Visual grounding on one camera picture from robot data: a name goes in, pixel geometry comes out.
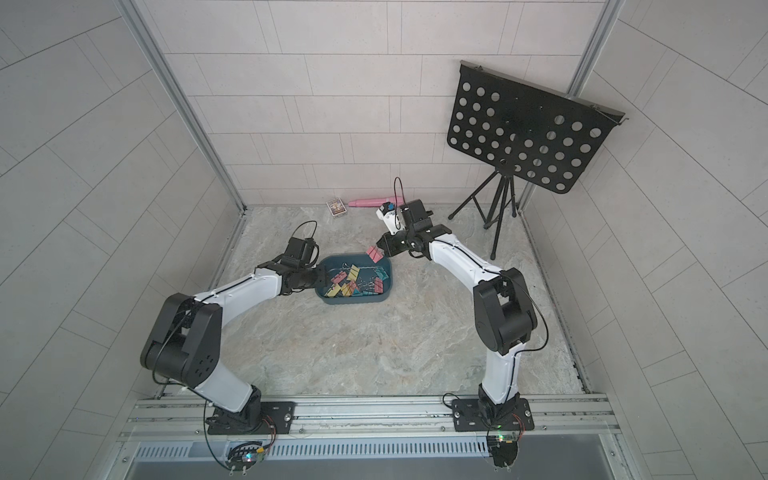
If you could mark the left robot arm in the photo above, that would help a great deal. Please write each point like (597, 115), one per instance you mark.
(184, 344)

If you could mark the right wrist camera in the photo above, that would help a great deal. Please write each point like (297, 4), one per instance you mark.
(410, 216)

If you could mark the left controller board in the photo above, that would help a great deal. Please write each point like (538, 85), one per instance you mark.
(241, 458)

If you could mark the teal plastic storage box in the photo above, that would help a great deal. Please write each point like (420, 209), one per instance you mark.
(360, 292)

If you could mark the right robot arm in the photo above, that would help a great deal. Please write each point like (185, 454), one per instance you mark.
(504, 312)

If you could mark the pink microphone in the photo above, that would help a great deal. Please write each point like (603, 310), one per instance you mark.
(374, 202)

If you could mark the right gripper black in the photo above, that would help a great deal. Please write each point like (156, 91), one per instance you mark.
(392, 247)

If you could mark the black music stand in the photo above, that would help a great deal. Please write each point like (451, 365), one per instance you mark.
(541, 136)

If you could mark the small card box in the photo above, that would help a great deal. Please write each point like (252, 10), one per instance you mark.
(336, 207)

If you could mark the right controller board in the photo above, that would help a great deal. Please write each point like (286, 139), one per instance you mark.
(503, 451)

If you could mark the aluminium rail frame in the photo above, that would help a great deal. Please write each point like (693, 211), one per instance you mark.
(336, 417)

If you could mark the yellow binder clip upper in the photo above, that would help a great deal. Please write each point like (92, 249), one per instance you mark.
(353, 274)

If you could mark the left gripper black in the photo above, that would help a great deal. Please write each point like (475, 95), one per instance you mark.
(322, 277)

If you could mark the controller board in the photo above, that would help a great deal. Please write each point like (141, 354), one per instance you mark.
(241, 458)
(503, 451)

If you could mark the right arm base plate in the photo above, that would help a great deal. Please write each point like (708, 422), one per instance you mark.
(476, 415)

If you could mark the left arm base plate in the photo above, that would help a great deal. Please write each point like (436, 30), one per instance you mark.
(263, 419)

